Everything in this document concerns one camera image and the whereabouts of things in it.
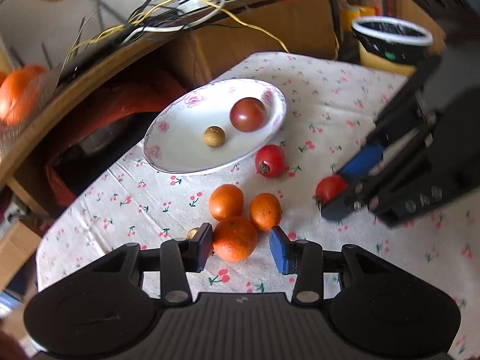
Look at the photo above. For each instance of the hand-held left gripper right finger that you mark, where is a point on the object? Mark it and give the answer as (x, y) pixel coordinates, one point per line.
(281, 252)

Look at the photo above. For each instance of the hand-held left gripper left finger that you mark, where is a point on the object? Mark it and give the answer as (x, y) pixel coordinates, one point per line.
(200, 248)

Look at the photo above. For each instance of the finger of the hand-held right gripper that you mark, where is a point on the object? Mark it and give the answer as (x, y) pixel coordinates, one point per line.
(335, 210)
(362, 162)

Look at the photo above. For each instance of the brown longan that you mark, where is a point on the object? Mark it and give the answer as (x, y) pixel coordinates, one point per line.
(192, 233)
(214, 136)

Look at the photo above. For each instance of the red cherry tomato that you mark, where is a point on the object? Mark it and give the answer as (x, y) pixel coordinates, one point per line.
(330, 189)
(270, 160)

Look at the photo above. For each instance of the small orange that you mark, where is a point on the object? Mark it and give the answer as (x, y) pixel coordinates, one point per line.
(226, 201)
(265, 212)
(235, 239)

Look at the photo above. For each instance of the white floral plate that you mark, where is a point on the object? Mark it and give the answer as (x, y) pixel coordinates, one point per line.
(187, 146)

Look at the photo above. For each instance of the cherry print tablecloth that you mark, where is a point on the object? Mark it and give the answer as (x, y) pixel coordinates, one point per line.
(337, 93)

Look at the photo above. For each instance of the yellow trash bin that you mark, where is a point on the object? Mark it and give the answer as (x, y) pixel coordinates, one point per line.
(375, 62)

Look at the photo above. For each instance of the large dark red tomato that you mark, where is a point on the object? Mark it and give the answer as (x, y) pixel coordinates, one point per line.
(248, 115)

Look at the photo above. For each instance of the grey metal pot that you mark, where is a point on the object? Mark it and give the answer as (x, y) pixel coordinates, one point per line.
(101, 137)

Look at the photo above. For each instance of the wooden TV stand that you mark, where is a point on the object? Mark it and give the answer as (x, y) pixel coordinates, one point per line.
(262, 18)

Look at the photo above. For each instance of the red cloth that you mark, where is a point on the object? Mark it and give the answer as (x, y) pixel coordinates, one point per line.
(112, 97)

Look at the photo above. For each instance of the cardboard box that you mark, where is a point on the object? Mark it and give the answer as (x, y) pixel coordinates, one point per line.
(15, 249)

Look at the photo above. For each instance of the glass fruit bowl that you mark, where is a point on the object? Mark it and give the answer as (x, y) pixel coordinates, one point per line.
(41, 93)

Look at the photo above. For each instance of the white power strip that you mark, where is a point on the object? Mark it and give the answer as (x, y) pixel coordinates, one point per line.
(195, 4)

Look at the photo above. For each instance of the black router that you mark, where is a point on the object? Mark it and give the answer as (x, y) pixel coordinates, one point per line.
(97, 43)

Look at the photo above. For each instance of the large orange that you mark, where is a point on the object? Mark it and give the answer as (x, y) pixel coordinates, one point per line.
(22, 90)
(2, 78)

